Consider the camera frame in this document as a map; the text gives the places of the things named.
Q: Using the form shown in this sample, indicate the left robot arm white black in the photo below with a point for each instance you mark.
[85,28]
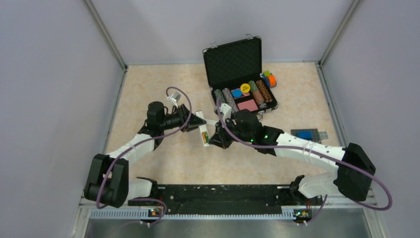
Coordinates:
[108,179]

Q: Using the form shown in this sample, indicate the black poker chip case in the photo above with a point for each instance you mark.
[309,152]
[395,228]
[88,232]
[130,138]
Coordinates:
[232,64]

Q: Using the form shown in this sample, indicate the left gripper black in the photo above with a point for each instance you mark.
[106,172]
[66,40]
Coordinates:
[193,121]

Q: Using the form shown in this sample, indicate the green toy block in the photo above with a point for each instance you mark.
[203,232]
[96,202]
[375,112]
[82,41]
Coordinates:
[267,73]

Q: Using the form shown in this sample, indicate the blue round chip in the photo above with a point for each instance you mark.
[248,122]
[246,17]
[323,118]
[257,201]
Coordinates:
[236,93]

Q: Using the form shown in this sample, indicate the pink card deck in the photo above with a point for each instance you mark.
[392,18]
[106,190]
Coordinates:
[248,105]

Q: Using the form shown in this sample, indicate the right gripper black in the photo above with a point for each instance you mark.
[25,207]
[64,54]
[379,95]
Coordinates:
[220,138]

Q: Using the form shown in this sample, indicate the yellow big blind chip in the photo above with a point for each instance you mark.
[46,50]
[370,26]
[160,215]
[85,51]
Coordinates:
[245,88]

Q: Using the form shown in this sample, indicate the blue lego brick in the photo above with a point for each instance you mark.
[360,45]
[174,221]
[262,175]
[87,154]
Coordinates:
[306,135]

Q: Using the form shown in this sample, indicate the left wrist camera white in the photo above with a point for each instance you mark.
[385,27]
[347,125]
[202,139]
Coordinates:
[174,98]

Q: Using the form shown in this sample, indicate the green battery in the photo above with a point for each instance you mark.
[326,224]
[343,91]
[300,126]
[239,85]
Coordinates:
[206,137]

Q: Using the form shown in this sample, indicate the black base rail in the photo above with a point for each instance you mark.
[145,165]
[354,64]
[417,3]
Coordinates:
[234,199]

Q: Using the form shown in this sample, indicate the grey lego baseplate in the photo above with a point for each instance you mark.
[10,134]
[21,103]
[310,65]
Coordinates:
[319,136]

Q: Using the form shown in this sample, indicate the white battery cover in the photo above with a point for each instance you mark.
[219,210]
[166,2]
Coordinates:
[211,122]

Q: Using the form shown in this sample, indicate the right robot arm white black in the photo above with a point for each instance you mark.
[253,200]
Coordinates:
[345,167]

